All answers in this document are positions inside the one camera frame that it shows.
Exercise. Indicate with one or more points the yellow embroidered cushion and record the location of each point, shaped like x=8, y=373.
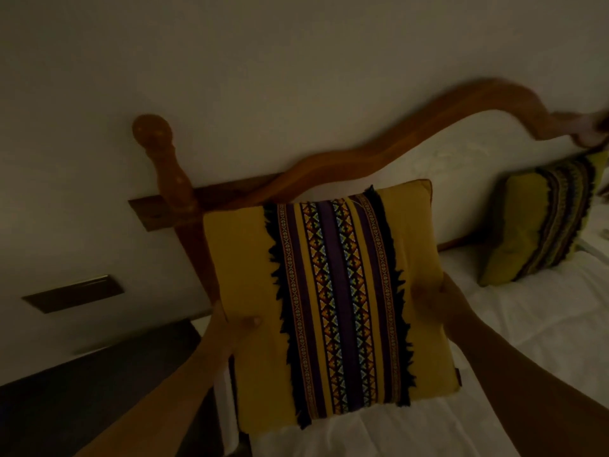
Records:
x=523, y=233
x=333, y=304

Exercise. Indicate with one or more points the person's right hand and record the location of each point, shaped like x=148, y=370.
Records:
x=445, y=302

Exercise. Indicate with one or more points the black cube nightstand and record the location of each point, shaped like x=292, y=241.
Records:
x=95, y=399

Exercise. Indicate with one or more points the person's left hand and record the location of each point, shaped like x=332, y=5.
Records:
x=223, y=335

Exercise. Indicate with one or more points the person's left forearm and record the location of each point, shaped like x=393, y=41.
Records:
x=162, y=414

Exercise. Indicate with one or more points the white quilted bed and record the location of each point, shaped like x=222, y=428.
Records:
x=523, y=328

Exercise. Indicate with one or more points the person's right forearm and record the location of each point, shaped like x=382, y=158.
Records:
x=533, y=395

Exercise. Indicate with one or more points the wooden curved headboard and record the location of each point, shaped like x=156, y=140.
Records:
x=162, y=152

